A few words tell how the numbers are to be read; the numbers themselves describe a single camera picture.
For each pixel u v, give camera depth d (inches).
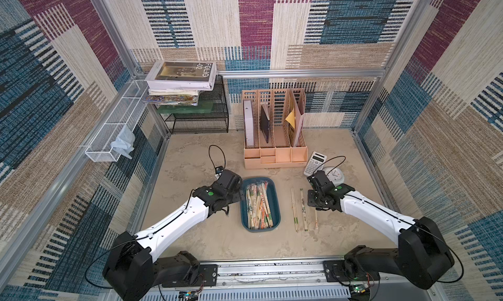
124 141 26.5
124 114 32.1
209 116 45.6
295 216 34.3
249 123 39.1
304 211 35.1
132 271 15.3
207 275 28.7
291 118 35.1
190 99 31.8
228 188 24.8
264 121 40.5
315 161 41.4
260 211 34.3
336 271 28.8
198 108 37.1
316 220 32.4
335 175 38.9
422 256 16.0
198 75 32.9
